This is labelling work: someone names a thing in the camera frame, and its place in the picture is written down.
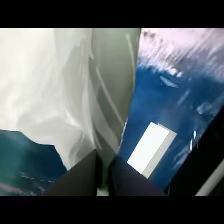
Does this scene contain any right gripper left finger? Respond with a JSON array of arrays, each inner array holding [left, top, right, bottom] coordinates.
[[45, 149, 102, 197]]

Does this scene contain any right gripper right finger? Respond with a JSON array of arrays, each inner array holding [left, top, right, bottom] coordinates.
[[107, 155, 168, 197]]

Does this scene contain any white garment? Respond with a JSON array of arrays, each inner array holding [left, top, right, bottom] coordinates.
[[0, 28, 142, 172]]

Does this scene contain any silver frame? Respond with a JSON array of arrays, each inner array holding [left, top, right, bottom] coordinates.
[[195, 166, 224, 197]]

